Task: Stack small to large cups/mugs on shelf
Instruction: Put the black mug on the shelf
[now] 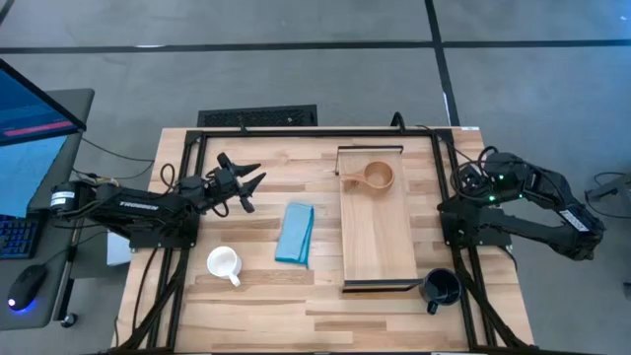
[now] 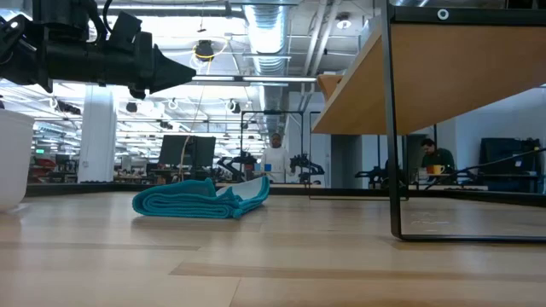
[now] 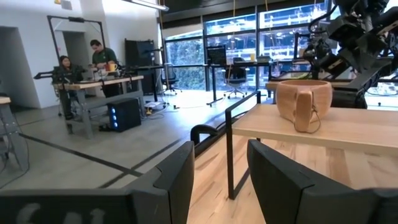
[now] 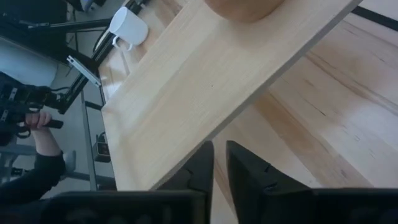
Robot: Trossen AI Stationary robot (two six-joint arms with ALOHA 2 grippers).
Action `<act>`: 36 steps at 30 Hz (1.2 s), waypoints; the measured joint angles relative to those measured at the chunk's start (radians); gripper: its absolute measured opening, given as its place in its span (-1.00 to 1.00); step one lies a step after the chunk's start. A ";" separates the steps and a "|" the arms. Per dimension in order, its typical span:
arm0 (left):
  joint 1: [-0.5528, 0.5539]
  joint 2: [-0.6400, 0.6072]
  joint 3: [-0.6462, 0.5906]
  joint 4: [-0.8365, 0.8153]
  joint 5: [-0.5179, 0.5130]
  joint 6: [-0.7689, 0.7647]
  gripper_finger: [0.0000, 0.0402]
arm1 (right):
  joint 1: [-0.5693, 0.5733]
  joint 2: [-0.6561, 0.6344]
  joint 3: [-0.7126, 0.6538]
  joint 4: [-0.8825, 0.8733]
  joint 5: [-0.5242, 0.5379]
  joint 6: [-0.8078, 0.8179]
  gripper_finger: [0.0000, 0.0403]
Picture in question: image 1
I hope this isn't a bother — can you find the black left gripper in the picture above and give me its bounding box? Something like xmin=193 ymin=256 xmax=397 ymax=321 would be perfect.
xmin=209 ymin=151 xmax=268 ymax=214

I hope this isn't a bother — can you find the white ceramic mug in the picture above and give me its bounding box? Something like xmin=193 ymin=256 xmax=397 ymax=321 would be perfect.
xmin=206 ymin=246 xmax=244 ymax=288

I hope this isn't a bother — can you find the wooden cup with handle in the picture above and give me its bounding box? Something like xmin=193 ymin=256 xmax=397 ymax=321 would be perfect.
xmin=339 ymin=161 xmax=395 ymax=195

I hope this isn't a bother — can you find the dark blue enamel mug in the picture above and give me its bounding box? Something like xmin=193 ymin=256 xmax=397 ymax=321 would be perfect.
xmin=418 ymin=267 xmax=463 ymax=316

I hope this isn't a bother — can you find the folded teal cloth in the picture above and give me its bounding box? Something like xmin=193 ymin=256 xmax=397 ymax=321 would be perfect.
xmin=274 ymin=201 xmax=316 ymax=269

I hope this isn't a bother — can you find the wooden tray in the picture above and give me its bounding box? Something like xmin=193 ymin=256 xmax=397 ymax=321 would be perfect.
xmin=336 ymin=144 xmax=424 ymax=293

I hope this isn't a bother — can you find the grey stand base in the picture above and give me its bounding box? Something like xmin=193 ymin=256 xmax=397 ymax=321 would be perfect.
xmin=585 ymin=171 xmax=631 ymax=219

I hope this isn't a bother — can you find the white box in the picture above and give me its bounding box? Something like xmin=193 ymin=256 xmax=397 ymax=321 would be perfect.
xmin=106 ymin=231 xmax=133 ymax=267

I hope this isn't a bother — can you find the grey side desk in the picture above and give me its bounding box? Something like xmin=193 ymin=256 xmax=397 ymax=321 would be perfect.
xmin=0 ymin=88 xmax=96 ymax=331

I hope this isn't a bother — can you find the blue-screen computer monitor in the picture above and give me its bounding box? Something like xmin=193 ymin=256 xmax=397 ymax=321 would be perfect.
xmin=0 ymin=58 xmax=88 ymax=148

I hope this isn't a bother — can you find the backlit black keyboard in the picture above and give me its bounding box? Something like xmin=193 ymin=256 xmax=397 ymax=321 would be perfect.
xmin=0 ymin=212 xmax=39 ymax=261

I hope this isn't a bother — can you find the black computer mouse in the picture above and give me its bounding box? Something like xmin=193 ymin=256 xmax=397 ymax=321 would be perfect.
xmin=6 ymin=263 xmax=49 ymax=313

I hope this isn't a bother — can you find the black metal table frame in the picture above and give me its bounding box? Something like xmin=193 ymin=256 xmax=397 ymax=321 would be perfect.
xmin=105 ymin=125 xmax=543 ymax=355

